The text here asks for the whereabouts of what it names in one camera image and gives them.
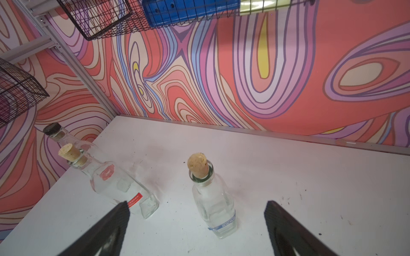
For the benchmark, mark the clear glass bottle cork stopper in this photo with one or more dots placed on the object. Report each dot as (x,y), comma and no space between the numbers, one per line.
(145,207)

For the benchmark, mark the black wire basket left wall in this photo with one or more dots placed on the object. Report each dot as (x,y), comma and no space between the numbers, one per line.
(20,91)

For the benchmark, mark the clear glass bottle black cap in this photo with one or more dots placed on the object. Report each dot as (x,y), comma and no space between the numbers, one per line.
(80,147)

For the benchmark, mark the red label on corked bottle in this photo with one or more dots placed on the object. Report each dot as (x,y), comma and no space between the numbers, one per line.
(135,200)

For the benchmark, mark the blue plastic tool in basket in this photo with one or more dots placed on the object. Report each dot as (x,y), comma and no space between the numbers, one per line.
(168,13)

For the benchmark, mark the black wire basket back wall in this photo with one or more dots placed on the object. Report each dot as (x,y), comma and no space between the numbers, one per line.
(102,19)

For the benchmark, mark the blue white bottle label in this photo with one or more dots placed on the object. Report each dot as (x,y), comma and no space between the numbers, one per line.
(227,223)

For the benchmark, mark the black wire basket wall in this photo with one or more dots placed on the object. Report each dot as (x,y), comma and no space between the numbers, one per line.
(20,91)
(102,19)

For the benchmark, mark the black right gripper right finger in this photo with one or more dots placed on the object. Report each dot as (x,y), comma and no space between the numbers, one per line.
(288,237)

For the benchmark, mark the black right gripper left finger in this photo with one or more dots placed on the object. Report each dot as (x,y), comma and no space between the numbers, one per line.
(105,238)

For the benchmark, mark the clear square bottle with cork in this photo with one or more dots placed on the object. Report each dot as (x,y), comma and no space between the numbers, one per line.
(215,204)

